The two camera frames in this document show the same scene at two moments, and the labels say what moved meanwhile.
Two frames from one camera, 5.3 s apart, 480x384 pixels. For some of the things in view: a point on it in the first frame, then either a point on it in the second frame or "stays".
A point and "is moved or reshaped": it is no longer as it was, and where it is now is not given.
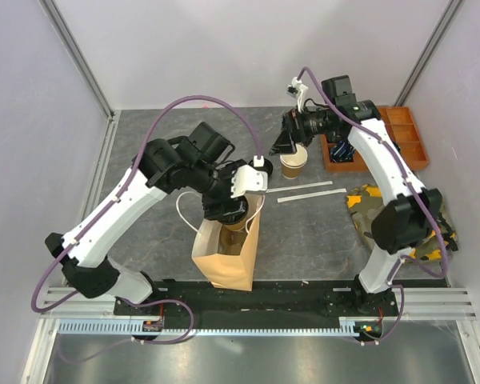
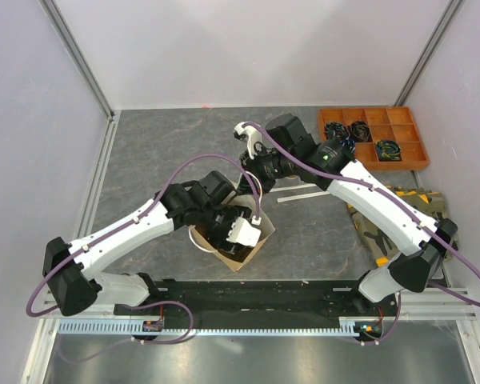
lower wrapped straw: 311,195 stays
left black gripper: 215,209 to 219,241
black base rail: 228,298 stays
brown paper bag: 226,256 is moved or reshaped
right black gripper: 292,125 to 252,167
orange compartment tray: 400,126 stays
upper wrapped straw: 301,186 stays
